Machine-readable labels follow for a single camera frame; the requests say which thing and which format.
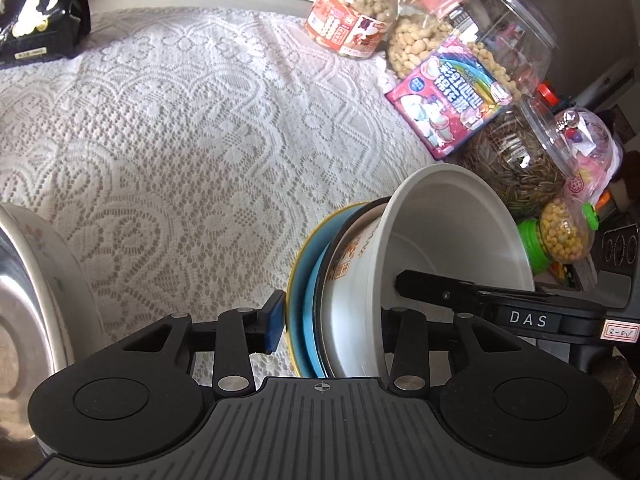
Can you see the pink plastic candy bag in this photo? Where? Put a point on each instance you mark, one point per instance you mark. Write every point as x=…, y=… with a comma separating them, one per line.
x=595, y=160

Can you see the candy jar with green lid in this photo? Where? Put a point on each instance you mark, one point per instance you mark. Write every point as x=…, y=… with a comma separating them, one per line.
x=560, y=230

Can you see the clear jar of sunflower seeds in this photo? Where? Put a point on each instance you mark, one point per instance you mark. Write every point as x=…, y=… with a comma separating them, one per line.
x=520, y=160

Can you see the black snack bag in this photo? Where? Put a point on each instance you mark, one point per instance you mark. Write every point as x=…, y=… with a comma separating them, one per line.
x=40, y=10

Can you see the white lace tablecloth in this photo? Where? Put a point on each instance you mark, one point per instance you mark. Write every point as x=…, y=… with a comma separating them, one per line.
x=190, y=150

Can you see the blue plate with yellow rim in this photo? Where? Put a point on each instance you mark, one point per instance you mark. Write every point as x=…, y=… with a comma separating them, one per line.
x=294, y=300

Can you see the blue enamel bowl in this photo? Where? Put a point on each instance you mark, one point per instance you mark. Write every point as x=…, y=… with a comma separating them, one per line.
x=307, y=310

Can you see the large clear jar with lid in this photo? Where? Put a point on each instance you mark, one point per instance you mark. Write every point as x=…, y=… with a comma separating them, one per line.
x=480, y=10

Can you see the white ceramic bowl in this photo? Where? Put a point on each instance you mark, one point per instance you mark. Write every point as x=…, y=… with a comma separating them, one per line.
x=70, y=270

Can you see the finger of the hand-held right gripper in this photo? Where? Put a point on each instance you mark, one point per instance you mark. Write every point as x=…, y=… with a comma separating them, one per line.
x=430, y=290

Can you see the steel bowl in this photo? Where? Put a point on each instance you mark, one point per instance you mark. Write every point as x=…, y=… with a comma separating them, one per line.
x=25, y=320

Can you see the pink marshmallow bag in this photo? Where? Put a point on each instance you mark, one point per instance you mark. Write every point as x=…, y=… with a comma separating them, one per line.
x=450, y=100

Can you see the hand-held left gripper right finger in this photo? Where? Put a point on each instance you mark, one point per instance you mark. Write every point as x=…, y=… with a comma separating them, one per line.
x=405, y=340

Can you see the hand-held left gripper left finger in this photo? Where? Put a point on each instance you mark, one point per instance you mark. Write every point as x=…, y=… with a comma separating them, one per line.
x=277, y=322

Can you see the peanut jar with gold lid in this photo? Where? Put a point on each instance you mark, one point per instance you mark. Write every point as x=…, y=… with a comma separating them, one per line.
x=350, y=10

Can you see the white bowl with orange print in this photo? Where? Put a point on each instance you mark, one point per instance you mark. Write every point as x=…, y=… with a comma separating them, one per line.
x=450, y=230

